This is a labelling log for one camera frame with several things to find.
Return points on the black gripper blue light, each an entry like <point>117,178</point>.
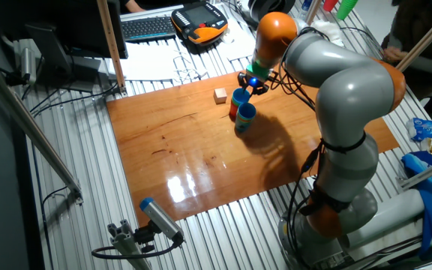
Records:
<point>254,80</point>

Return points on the person's forearm dark sleeve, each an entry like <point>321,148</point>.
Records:
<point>133,5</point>

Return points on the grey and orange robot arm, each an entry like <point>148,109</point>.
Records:
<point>351,101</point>

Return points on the red cup stack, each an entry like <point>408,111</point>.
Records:
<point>330,4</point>

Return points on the green cup stack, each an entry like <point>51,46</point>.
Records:
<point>346,8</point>

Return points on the person's bare hand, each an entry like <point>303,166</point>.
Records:
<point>394,54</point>

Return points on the small wooden block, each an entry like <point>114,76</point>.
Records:
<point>220,96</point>

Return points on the black round spool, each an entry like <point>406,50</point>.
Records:
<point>272,5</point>

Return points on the orange and black teach pendant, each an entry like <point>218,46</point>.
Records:
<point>197,15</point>

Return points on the clear plastic bottle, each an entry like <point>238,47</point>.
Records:
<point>304,7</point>

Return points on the white crumpled tissue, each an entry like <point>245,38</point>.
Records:
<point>330,30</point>

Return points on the varnished wooden board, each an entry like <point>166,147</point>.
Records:
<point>182,157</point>

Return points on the white paper sheet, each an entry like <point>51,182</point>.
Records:
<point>152,62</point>

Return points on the black computer keyboard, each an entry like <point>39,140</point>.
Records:
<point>148,28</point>

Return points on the blue tissue pack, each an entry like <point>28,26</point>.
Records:
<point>426,129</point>

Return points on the black computer monitor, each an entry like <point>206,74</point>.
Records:
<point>81,30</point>

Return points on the person in dark jacket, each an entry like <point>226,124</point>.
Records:
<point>426,37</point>

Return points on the white cylinder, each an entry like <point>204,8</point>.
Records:
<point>388,217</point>

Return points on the short aluminium profile stub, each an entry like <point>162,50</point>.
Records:
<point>126,243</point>

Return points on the small silver cylinder device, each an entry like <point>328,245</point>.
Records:
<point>28,65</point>

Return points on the aluminium frame profile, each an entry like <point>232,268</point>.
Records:
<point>313,9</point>
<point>422,41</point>
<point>24,120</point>
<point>426,173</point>

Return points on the brown upright frame post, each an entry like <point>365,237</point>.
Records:
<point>111,45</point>

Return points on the silver camera with blue cap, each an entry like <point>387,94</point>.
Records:
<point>161,219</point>

